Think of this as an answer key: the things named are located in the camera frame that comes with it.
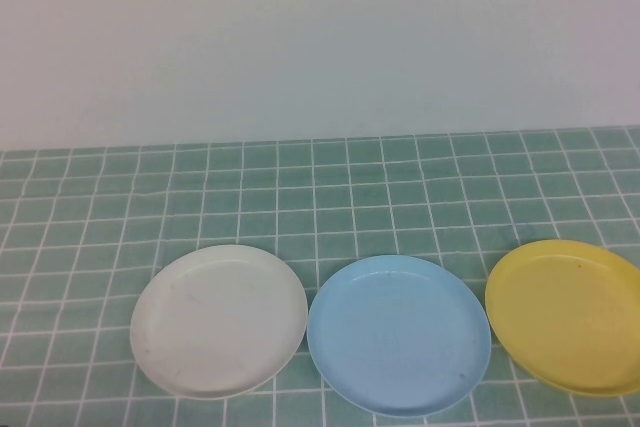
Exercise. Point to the light blue round plate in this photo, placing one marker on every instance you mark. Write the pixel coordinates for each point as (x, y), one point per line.
(400, 337)

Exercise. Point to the yellow round plate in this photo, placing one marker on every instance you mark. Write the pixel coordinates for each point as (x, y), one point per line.
(565, 312)

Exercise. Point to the green white checkered tablecloth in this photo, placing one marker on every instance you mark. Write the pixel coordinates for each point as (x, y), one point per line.
(300, 197)

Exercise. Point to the white round plate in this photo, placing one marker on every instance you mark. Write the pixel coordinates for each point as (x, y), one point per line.
(215, 317)

